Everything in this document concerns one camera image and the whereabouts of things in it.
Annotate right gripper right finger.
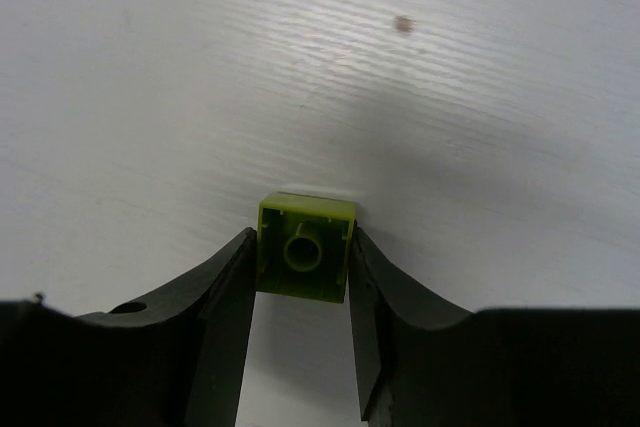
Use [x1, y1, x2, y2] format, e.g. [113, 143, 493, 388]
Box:
[349, 230, 639, 426]

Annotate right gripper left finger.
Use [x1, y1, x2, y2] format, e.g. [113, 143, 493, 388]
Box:
[1, 228, 256, 426]

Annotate green printed lego cube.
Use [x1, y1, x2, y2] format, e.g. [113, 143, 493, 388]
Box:
[256, 192, 356, 303]

